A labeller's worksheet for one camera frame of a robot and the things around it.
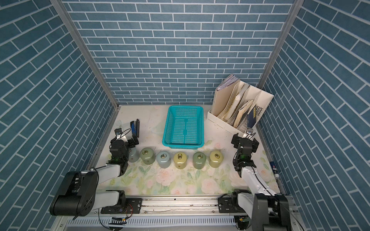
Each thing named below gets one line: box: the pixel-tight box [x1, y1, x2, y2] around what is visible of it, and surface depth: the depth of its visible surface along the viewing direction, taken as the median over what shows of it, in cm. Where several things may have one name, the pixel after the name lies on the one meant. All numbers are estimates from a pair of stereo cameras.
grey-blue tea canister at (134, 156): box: [128, 147, 141, 163], surface depth 86 cm
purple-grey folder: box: [216, 74, 239, 92], surface depth 98 cm
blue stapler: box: [130, 118, 140, 138], surface depth 107 cm
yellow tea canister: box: [173, 151, 187, 170], surface depth 84 cm
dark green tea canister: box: [192, 151, 207, 170], surface depth 84 cm
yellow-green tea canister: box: [209, 150, 224, 168], surface depth 84 cm
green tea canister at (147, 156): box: [139, 147, 156, 166], surface depth 86 cm
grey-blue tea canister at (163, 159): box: [156, 150, 172, 169], surface depth 85 cm
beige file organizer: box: [207, 80, 275, 134], surface depth 101 cm
